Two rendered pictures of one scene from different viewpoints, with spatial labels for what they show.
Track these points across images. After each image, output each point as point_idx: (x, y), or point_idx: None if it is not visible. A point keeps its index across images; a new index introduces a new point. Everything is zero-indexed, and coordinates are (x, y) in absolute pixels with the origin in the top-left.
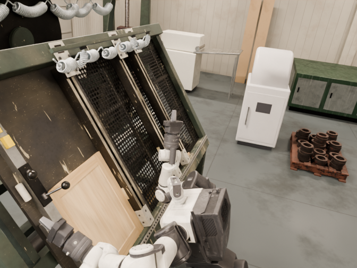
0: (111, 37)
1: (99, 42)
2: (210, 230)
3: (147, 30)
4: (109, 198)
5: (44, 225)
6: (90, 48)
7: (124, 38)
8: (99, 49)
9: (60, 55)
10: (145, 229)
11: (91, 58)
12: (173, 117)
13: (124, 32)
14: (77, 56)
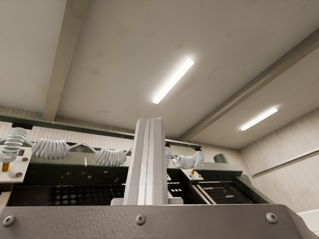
0: (105, 130)
1: (72, 129)
2: None
3: (194, 144)
4: None
5: None
6: (91, 163)
7: (170, 165)
8: (79, 144)
9: (5, 156)
10: None
11: (38, 144)
12: (129, 163)
13: (172, 161)
14: (3, 138)
